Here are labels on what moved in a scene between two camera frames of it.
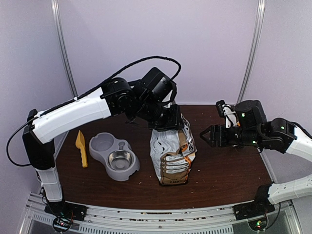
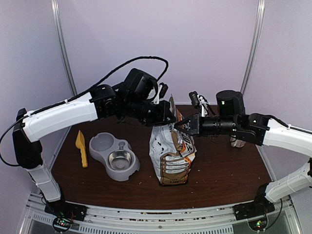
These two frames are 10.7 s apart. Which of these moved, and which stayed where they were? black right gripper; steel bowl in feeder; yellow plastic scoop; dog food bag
Moved: black right gripper
Stayed: yellow plastic scoop; dog food bag; steel bowl in feeder
